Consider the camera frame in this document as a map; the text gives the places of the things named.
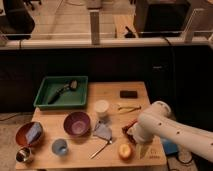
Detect wooden board table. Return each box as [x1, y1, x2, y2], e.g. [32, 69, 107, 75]
[15, 82, 166, 170]

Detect small steel cup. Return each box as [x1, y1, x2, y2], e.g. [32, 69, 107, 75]
[16, 147, 34, 163]

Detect dark grape bunch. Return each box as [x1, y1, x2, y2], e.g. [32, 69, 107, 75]
[122, 126, 136, 145]

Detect white cup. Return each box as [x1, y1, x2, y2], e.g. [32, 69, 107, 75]
[94, 100, 109, 117]

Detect grey folded cloth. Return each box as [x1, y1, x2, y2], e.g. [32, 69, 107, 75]
[93, 122, 112, 140]

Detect red brown bowl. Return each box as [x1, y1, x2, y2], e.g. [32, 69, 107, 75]
[15, 122, 44, 147]

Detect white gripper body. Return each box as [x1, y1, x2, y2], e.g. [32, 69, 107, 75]
[127, 123, 152, 144]

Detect light blue cup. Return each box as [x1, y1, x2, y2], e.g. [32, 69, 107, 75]
[52, 139, 68, 156]

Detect black handled brush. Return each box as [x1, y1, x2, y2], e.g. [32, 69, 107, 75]
[48, 80, 78, 104]

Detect blue box on floor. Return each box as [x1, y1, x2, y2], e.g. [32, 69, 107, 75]
[161, 139, 178, 155]

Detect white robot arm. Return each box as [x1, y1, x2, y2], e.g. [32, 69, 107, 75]
[132, 101, 213, 163]

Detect black cabinet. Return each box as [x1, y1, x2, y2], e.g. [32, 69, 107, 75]
[133, 0, 190, 37]

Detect green plastic tray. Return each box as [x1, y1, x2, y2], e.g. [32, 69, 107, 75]
[34, 76, 88, 110]

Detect blue sponge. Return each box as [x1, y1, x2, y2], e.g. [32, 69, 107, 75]
[25, 123, 42, 144]

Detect purple bowl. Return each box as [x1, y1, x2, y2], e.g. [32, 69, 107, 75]
[63, 112, 91, 137]

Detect yellow green tongs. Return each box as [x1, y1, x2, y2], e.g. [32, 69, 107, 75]
[117, 106, 141, 113]

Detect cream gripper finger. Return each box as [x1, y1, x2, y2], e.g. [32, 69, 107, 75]
[139, 143, 149, 159]

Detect black office chair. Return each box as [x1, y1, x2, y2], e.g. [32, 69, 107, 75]
[0, 0, 35, 40]

